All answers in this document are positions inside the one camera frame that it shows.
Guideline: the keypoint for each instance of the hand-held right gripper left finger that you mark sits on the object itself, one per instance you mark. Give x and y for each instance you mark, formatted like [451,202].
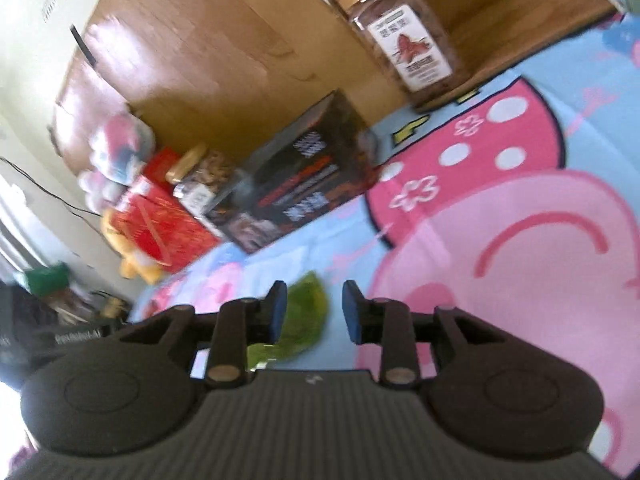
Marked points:
[277,312]

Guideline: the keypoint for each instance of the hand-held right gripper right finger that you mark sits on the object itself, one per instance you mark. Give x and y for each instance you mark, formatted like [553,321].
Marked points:
[351,312]

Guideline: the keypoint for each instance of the dark green snack packet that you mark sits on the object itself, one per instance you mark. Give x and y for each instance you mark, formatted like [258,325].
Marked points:
[305,310]

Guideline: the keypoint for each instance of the black tin box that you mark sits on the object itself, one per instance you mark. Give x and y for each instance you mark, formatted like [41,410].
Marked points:
[300,185]

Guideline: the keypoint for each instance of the green box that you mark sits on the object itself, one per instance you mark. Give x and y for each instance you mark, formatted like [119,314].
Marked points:
[47,280]

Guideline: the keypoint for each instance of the yellow duck plush toy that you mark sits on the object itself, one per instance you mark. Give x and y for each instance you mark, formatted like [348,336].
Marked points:
[135,260]

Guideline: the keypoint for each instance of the red gift box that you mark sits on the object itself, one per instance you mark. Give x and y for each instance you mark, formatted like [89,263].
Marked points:
[160,230]

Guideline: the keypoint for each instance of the cashew jar with gold lid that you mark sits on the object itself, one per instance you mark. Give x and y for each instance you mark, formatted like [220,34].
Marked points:
[205,182]

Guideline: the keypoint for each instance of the printed blue blanket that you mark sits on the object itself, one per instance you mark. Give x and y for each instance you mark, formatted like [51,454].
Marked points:
[500,210]

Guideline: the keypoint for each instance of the pink and blue plush toy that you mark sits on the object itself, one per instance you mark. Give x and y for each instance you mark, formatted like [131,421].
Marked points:
[120,155]

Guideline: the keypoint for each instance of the wooden headboard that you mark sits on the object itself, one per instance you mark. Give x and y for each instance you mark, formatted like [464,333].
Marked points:
[225,60]

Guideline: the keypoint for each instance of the pecan jar with gold lid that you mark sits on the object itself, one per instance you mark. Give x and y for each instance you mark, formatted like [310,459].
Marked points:
[410,45]

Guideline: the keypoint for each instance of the dark tape strip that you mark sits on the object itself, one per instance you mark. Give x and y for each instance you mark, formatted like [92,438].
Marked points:
[84,45]

